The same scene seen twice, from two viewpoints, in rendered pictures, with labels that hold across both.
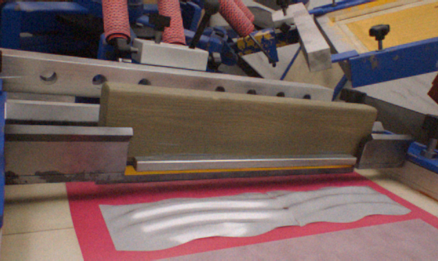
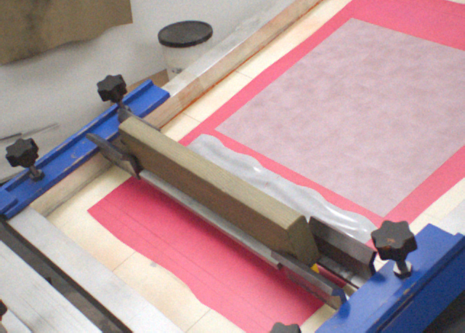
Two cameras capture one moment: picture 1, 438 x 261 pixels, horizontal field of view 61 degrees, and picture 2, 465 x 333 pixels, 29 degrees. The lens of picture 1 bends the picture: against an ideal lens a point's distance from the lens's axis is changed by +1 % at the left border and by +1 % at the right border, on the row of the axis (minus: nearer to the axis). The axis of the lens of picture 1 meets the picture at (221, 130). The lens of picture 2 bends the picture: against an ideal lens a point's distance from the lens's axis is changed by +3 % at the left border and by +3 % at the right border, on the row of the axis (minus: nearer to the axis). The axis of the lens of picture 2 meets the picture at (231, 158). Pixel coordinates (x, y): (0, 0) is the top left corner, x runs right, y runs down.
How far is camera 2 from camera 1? 106 cm
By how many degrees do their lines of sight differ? 76
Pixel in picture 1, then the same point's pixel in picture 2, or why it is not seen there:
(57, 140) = (349, 246)
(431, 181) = (154, 118)
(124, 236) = (366, 232)
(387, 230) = (249, 140)
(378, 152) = not seen: hidden behind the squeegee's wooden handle
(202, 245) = (344, 203)
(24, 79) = not seen: outside the picture
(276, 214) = (281, 185)
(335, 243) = (290, 157)
